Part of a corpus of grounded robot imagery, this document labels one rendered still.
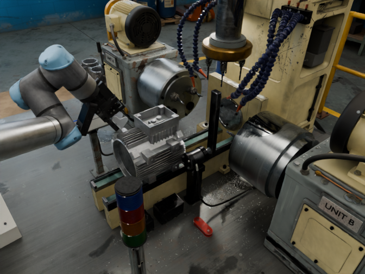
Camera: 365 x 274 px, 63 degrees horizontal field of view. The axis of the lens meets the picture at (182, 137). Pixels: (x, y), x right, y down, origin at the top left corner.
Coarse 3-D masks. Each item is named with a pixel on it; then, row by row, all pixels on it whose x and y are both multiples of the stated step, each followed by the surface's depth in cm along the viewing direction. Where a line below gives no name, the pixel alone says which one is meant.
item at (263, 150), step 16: (240, 128) 99; (256, 128) 96; (272, 128) 94; (288, 128) 94; (240, 144) 98; (256, 144) 94; (272, 144) 91; (288, 144) 89; (304, 144) 89; (240, 160) 98; (256, 160) 93; (272, 160) 89; (288, 160) 88; (256, 176) 94; (272, 176) 91; (272, 192) 94
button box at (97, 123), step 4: (96, 116) 113; (92, 120) 113; (96, 120) 113; (100, 120) 114; (92, 124) 112; (96, 124) 113; (100, 124) 114; (104, 124) 115; (108, 124) 117; (92, 128) 112; (96, 128) 113
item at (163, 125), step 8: (144, 112) 105; (152, 112) 107; (160, 112) 108; (168, 112) 106; (136, 120) 102; (144, 120) 105; (152, 120) 102; (160, 120) 103; (168, 120) 100; (176, 120) 103; (144, 128) 100; (152, 128) 97; (160, 128) 100; (168, 128) 102; (176, 128) 105; (152, 136) 99; (160, 136) 102; (168, 136) 104
